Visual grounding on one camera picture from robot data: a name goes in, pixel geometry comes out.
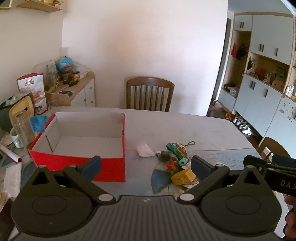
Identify person's right hand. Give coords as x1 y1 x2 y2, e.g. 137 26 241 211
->
284 195 296 239

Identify white wood-topped sideboard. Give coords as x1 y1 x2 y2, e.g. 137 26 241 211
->
45 71 96 107

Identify orange flower toy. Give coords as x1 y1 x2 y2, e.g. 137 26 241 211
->
166 160 178 172

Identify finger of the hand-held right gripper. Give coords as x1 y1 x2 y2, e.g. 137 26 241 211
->
272 154 296 171
243 155 275 173

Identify wooden wall shelf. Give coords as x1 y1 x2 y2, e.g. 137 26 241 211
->
16 0 63 13

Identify blue snack packet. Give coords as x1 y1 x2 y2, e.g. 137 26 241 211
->
56 57 73 71

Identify red cardboard box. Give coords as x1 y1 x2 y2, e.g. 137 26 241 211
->
28 112 126 183

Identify brown wooden slatted chair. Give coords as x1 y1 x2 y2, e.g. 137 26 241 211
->
257 137 292 163
126 77 175 113

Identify pale refrigerator with magnets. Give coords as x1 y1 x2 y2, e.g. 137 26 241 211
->
264 95 296 160

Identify white tissue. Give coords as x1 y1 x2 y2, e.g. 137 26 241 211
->
135 142 155 158

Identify pale blue cabinet unit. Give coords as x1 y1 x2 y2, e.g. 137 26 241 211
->
218 11 296 139

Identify row of shoes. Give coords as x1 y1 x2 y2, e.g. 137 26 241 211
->
225 112 253 136

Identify white paper towel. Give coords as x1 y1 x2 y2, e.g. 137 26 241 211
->
3 162 22 197

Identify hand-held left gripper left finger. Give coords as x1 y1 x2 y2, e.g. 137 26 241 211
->
22 156 116 205

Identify pale green mug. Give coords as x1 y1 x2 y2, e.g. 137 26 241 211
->
10 127 21 149

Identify black hanging garment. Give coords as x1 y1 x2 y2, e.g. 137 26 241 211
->
236 44 249 61

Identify red and white food bag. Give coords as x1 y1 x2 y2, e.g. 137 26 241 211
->
16 73 49 115

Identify yellow tissue box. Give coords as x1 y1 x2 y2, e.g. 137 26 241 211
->
9 96 35 121

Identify green plush toy with cord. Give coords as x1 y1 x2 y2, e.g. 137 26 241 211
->
166 141 196 161

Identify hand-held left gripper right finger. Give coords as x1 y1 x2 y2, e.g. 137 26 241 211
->
177 155 275 205

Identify clear packet of dark leaves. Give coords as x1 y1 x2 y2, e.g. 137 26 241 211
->
155 151 177 162

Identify clear plastic container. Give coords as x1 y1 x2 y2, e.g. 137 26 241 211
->
33 60 58 91

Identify clear plastic jar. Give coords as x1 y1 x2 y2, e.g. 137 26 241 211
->
10 110 36 149

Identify small yellow box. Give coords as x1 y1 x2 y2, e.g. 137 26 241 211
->
171 168 197 186

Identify clear plastic bags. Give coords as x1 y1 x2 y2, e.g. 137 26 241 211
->
73 61 89 78

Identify rolled white paper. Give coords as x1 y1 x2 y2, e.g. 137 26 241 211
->
0 144 23 163

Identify blue plastic bag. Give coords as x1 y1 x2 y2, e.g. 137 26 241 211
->
30 115 50 137

